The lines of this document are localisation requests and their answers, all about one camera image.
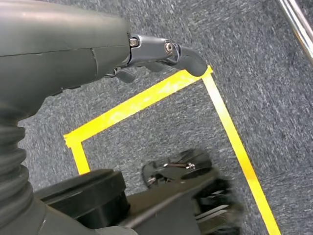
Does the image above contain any yellow floor tape square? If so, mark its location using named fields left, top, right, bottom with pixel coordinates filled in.
left=63, top=65, right=281, bottom=235

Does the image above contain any black robot lower body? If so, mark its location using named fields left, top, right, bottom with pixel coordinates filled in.
left=34, top=147, right=245, bottom=235

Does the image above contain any stainless steel workbench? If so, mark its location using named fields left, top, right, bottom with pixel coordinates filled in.
left=275, top=0, right=313, bottom=66

